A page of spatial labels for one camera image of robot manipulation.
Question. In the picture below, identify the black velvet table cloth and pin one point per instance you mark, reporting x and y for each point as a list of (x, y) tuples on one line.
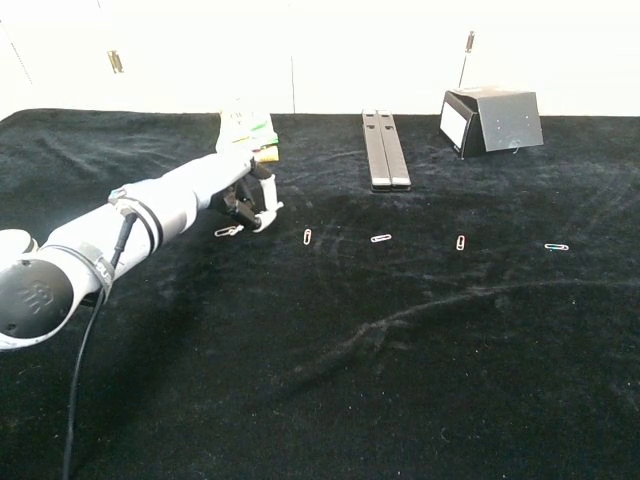
[(350, 350)]

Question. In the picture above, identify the black cardboard box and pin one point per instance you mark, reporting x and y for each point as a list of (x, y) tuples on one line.
[(507, 122)]

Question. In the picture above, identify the yellow snack packet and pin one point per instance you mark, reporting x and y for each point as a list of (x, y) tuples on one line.
[(270, 154)]

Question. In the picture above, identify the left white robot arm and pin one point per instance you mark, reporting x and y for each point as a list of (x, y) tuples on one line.
[(50, 290)]

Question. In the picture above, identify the dark metal screen hinge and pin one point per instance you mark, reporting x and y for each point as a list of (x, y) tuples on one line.
[(469, 42), (115, 61)]

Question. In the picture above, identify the silver paperclip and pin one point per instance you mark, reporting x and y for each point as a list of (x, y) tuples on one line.
[(460, 243), (227, 231), (381, 238), (307, 237)]

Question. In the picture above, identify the black folded two-bar stand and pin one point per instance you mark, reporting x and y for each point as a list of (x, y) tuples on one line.
[(389, 155)]

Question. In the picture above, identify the bluish paperclip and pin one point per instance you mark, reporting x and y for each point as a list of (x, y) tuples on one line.
[(557, 246)]

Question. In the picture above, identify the green orange snack packet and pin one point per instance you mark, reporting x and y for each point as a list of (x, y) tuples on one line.
[(245, 127)]

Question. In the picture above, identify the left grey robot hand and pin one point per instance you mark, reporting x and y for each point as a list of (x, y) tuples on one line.
[(225, 180)]

